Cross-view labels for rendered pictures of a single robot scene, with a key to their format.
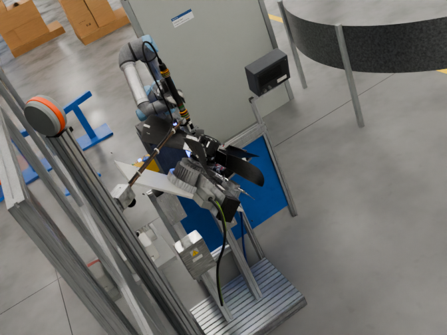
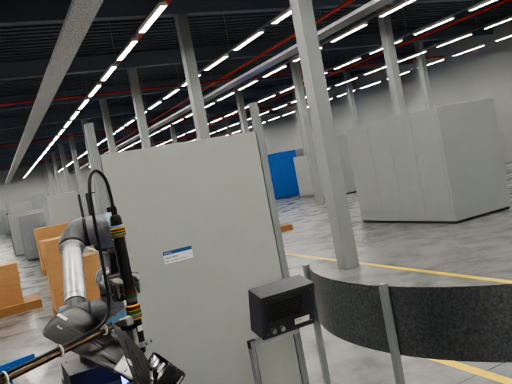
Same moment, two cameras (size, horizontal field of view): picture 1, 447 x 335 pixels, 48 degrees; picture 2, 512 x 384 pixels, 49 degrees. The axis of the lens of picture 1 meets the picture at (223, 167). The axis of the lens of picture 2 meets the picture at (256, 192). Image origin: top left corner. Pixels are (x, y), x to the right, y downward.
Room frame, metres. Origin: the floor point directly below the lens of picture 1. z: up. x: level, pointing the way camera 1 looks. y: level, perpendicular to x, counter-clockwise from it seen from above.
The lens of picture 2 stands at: (0.61, 0.01, 1.74)
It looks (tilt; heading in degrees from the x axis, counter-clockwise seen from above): 2 degrees down; 348
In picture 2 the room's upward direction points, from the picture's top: 11 degrees counter-clockwise
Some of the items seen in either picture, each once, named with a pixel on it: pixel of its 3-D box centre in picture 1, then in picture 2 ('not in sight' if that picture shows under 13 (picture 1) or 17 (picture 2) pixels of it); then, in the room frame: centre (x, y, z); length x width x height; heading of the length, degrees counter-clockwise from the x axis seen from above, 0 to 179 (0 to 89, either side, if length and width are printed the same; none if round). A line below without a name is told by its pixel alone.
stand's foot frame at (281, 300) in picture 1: (246, 307); not in sight; (2.19, 0.23, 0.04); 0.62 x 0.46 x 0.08; 105
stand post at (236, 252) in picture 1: (237, 256); not in sight; (2.21, 0.14, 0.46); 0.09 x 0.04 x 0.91; 15
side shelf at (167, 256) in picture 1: (145, 252); not in sight; (2.11, 0.57, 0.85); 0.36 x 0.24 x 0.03; 15
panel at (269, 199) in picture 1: (227, 202); not in sight; (2.74, 0.07, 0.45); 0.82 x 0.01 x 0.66; 105
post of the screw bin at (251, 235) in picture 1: (244, 219); not in sight; (2.57, 0.01, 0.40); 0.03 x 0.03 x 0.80; 30
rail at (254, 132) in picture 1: (209, 161); not in sight; (2.74, 0.07, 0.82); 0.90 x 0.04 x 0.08; 105
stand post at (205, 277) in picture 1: (198, 264); not in sight; (2.15, 0.36, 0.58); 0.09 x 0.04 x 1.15; 15
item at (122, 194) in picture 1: (120, 197); not in sight; (1.89, 0.47, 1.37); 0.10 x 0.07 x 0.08; 140
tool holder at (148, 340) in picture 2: (187, 123); (135, 330); (2.36, 0.08, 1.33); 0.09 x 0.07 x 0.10; 140
